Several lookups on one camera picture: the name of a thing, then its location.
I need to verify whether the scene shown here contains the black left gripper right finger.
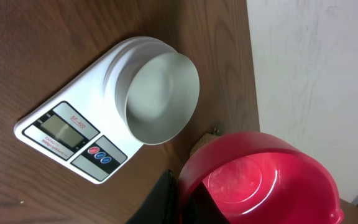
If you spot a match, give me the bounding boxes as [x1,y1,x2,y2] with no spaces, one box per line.
[181,183,230,224]

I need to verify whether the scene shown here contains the white digital kitchen scale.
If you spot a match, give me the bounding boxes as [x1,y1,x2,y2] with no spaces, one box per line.
[14,37,174,184]

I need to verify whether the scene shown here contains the clear plastic bean container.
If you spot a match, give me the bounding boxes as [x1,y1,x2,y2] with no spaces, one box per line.
[190,128,220,157]

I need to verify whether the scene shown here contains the grey round bowl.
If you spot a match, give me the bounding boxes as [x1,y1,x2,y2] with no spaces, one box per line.
[114,41,200,145]

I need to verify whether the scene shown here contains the red plastic measuring scoop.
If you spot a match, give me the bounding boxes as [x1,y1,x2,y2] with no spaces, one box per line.
[178,132,344,223]

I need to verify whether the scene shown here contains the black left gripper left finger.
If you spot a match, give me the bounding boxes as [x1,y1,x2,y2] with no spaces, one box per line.
[126,170,177,224]

